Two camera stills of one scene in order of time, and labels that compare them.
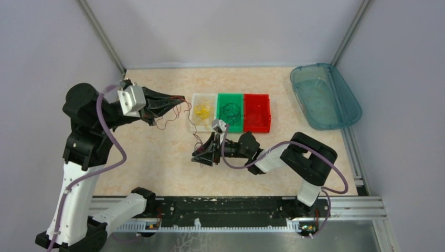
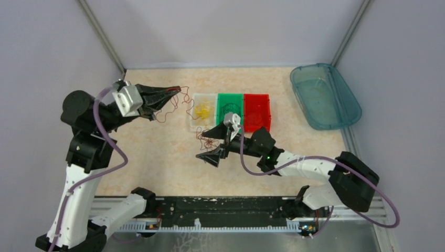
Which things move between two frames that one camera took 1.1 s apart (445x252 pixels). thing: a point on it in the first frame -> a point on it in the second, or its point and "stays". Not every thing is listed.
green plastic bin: (230, 109) stays
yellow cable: (203, 109) stays
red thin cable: (168, 119) -> (203, 140)
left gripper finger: (155, 101) -> (155, 92)
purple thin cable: (231, 112) stays
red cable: (254, 118) stays
